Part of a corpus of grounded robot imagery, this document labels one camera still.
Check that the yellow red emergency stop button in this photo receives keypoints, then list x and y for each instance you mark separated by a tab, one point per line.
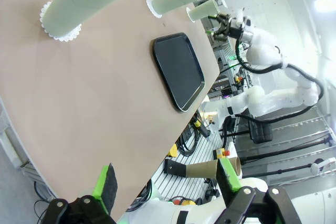
237	78
220	153
189	202

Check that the white clamp fitting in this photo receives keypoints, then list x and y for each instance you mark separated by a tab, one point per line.
316	167

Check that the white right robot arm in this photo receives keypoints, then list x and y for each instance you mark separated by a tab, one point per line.
262	98

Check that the yellow switch box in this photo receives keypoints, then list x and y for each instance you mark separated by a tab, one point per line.
174	151

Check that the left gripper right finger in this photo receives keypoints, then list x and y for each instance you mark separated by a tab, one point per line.
228	178

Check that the black tube bracket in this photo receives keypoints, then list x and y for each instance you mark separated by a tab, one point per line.
174	167

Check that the black tripod pole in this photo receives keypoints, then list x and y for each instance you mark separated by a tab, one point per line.
288	150
283	170

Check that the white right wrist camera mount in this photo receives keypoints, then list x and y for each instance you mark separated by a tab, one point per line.
240	16

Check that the black plastic serving tray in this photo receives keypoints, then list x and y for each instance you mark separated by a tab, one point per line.
178	72

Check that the black equipment box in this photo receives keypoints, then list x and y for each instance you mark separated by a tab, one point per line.
261	133

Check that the slotted aluminium base plate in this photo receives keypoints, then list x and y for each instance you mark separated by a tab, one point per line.
207	148

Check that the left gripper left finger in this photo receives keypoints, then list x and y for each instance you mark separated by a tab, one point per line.
105	182

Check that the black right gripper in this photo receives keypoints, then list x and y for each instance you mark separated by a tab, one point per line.
233	30

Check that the brown cardboard tube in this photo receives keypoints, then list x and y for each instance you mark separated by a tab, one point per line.
202	170

